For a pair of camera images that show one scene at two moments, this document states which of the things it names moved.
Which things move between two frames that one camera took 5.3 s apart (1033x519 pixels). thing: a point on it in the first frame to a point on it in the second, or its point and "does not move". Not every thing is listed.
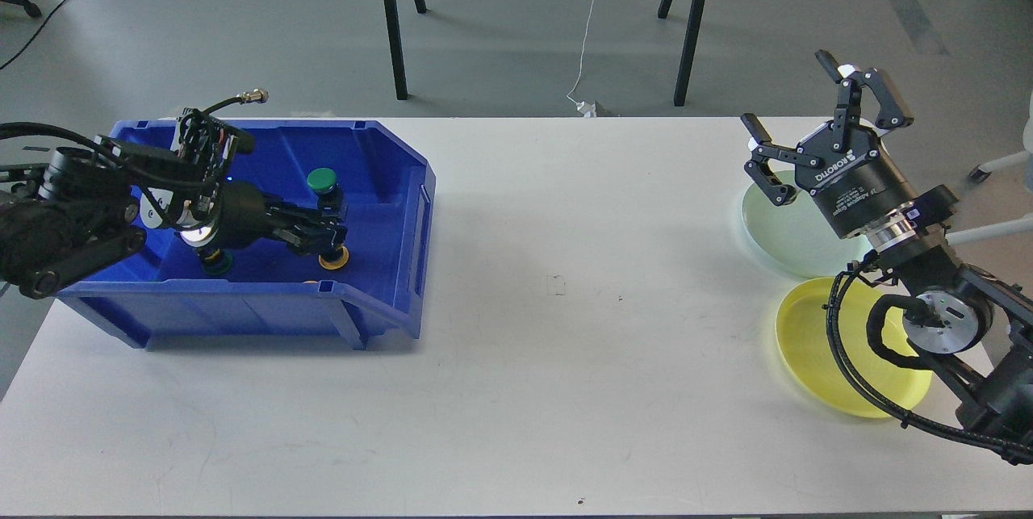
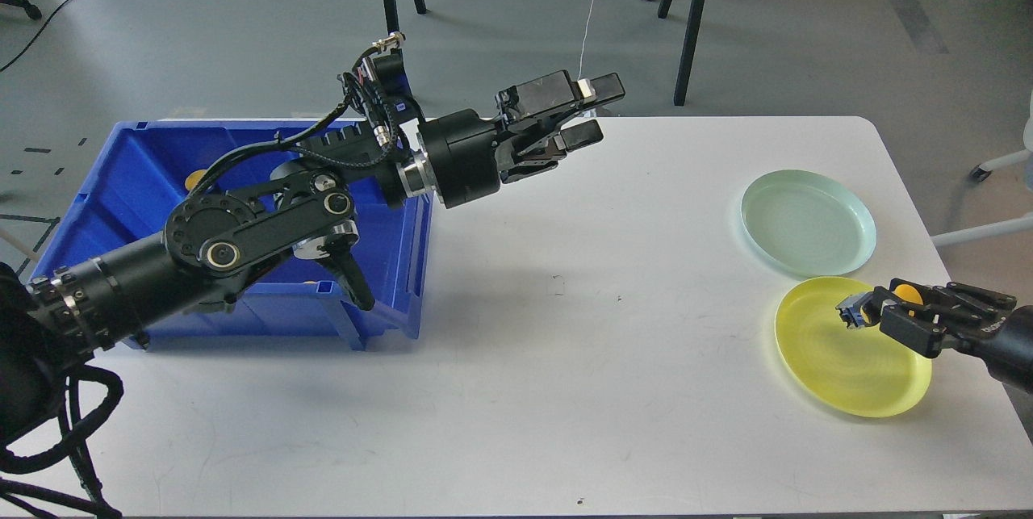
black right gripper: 853,186 to 975,320
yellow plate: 802,325 does not move
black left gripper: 245,217 to 462,145
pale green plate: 797,236 does not move
